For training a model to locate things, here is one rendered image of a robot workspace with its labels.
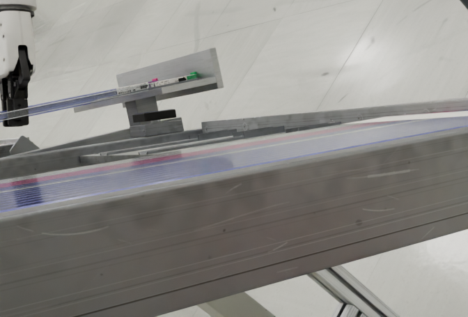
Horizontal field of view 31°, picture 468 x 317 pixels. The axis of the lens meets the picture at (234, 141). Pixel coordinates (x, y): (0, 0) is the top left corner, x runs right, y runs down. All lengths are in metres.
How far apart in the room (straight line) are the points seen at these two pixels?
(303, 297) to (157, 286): 1.67
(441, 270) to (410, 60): 0.81
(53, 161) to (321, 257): 0.69
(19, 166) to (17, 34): 0.27
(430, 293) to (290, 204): 1.37
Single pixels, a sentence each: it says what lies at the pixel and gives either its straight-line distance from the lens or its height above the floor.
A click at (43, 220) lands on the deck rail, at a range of 0.39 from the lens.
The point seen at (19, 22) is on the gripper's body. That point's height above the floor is 0.99.
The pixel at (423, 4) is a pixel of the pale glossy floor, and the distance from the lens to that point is 2.64.
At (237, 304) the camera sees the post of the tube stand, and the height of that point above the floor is 0.39.
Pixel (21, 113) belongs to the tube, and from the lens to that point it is 1.24.
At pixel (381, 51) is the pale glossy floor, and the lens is 2.59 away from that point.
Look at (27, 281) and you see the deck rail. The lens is 0.39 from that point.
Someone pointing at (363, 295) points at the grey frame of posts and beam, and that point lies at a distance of 1.43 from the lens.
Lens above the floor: 1.18
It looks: 24 degrees down
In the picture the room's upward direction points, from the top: 48 degrees counter-clockwise
